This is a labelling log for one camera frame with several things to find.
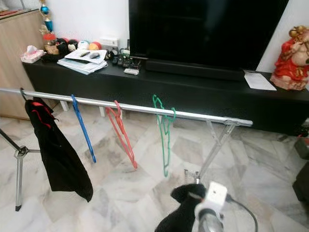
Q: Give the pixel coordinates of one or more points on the blue plastic hanger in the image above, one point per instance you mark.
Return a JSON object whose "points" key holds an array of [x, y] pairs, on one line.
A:
{"points": [[84, 129]]}

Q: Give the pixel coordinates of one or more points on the red plastic hanger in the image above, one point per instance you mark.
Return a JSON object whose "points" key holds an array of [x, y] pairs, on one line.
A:
{"points": [[133, 163]]}

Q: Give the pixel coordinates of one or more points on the black t-shirt grey logo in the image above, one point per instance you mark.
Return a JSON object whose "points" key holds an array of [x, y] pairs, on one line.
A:
{"points": [[178, 212]]}

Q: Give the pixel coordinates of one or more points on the red hanger with dark hook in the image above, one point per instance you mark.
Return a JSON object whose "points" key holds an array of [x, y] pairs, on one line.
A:
{"points": [[37, 104]]}

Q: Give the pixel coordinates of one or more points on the green plastic hanger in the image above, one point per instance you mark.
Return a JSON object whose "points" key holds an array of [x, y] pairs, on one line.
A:
{"points": [[165, 169]]}

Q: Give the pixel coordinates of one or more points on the light wooden cabinet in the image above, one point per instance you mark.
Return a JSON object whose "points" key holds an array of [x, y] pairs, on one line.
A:
{"points": [[19, 58]]}

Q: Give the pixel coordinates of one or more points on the pink tissue box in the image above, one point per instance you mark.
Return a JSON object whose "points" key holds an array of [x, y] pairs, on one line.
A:
{"points": [[33, 55]]}

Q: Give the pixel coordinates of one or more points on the black t-shirt white lettering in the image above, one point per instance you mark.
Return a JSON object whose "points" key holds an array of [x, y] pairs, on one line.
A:
{"points": [[63, 159]]}

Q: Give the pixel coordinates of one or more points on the red lid glass jar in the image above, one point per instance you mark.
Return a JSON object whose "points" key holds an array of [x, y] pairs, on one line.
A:
{"points": [[50, 42]]}

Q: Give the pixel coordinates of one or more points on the stack of white papers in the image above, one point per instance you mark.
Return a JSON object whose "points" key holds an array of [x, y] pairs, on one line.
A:
{"points": [[82, 65]]}

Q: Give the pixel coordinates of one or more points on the red flat case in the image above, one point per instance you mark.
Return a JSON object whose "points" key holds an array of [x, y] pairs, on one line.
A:
{"points": [[9, 12]]}

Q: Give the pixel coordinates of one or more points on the blue trophy ornament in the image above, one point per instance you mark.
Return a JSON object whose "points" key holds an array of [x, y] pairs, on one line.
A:
{"points": [[46, 9]]}

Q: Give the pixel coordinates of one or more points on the orange ball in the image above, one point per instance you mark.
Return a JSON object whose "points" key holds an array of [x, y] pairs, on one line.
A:
{"points": [[94, 46]]}

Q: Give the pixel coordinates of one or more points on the silver metal clothes rack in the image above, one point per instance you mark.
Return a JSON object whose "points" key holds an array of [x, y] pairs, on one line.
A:
{"points": [[125, 106]]}

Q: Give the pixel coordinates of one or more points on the white remote control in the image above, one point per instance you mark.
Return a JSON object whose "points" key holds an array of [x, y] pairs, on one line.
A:
{"points": [[132, 71]]}

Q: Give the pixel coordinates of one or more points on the black soundbar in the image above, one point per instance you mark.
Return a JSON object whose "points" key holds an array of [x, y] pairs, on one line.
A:
{"points": [[193, 69]]}

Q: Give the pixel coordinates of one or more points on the black low TV console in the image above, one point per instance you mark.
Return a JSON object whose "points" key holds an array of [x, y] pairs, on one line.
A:
{"points": [[198, 96]]}

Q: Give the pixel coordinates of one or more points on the black flat television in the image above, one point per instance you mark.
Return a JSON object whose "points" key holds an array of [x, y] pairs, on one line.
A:
{"points": [[207, 29]]}

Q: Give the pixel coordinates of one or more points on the white paper sheet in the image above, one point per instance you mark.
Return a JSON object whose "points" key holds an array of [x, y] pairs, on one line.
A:
{"points": [[259, 80]]}

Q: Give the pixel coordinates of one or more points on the red deity statue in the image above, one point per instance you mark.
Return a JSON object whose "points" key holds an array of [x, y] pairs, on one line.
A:
{"points": [[292, 58]]}

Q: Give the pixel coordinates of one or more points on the white wall socket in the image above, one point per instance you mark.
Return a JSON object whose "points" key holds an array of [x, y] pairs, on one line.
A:
{"points": [[109, 42]]}

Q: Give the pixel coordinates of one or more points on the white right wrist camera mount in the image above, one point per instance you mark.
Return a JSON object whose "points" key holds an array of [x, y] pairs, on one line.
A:
{"points": [[215, 195]]}

